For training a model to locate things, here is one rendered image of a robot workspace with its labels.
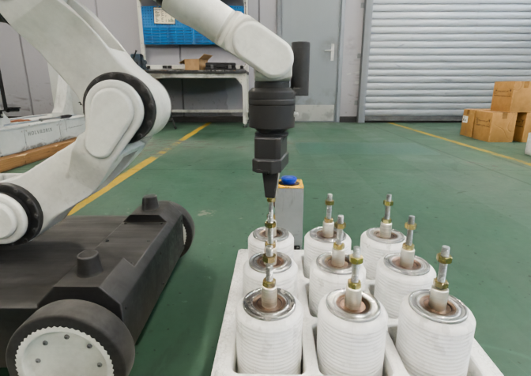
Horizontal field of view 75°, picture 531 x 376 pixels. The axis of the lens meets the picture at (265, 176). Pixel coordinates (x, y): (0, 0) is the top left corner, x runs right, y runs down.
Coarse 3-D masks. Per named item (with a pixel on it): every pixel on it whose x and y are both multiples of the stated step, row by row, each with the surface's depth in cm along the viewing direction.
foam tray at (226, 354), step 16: (240, 256) 77; (240, 272) 71; (240, 288) 65; (304, 288) 65; (368, 288) 66; (304, 304) 60; (224, 320) 56; (304, 320) 56; (224, 336) 53; (304, 336) 53; (224, 352) 49; (304, 352) 49; (384, 352) 50; (480, 352) 49; (224, 368) 47; (304, 368) 48; (384, 368) 50; (400, 368) 47; (480, 368) 47; (496, 368) 47
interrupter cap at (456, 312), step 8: (416, 296) 50; (424, 296) 50; (448, 296) 50; (416, 304) 48; (424, 304) 49; (448, 304) 49; (456, 304) 48; (464, 304) 48; (416, 312) 47; (424, 312) 47; (432, 312) 47; (440, 312) 47; (448, 312) 47; (456, 312) 47; (464, 312) 47; (432, 320) 45; (440, 320) 45; (448, 320) 45; (456, 320) 45; (464, 320) 45
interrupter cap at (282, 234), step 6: (258, 228) 74; (264, 228) 74; (282, 228) 74; (258, 234) 71; (264, 234) 72; (282, 234) 71; (288, 234) 71; (264, 240) 68; (276, 240) 68; (282, 240) 69
